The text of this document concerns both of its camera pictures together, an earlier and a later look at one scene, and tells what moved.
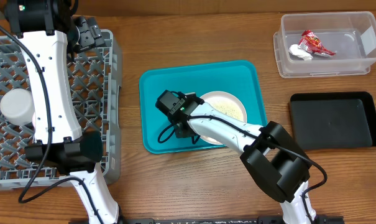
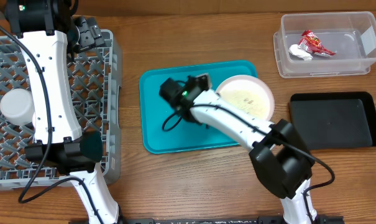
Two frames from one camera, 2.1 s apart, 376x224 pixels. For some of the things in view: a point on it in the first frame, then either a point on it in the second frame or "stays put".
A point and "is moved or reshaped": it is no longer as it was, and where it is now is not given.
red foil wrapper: [309, 42] stays put
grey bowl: [17, 106] stays put
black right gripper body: [181, 130] → [192, 83]
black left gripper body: [86, 37] stays put
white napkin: [295, 50] stays put
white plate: [227, 104] is moved or reshaped
